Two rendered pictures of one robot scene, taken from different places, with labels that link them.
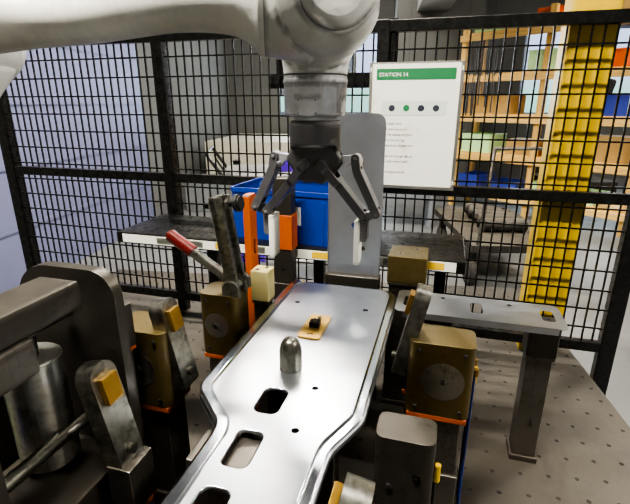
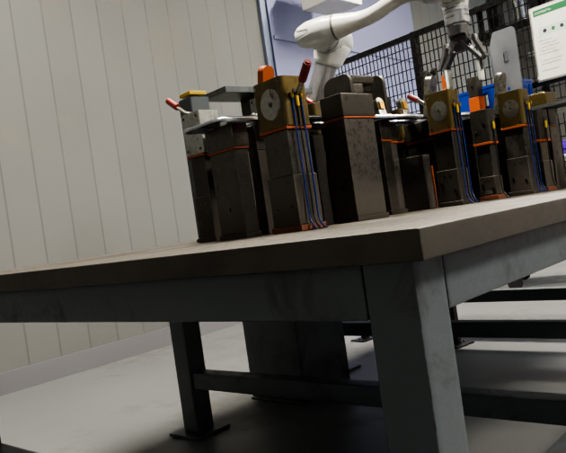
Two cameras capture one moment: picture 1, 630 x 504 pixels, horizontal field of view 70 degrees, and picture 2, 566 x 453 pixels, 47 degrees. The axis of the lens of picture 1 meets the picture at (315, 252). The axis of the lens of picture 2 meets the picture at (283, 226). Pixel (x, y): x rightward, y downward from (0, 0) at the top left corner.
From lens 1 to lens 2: 1.96 m
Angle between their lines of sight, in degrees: 38
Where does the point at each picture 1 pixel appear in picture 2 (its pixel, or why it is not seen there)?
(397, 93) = (546, 21)
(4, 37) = (351, 26)
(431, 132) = not seen: outside the picture
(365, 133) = (506, 38)
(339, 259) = not seen: hidden behind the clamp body
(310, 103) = (451, 18)
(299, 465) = not seen: hidden behind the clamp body
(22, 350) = (359, 84)
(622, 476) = not seen: outside the picture
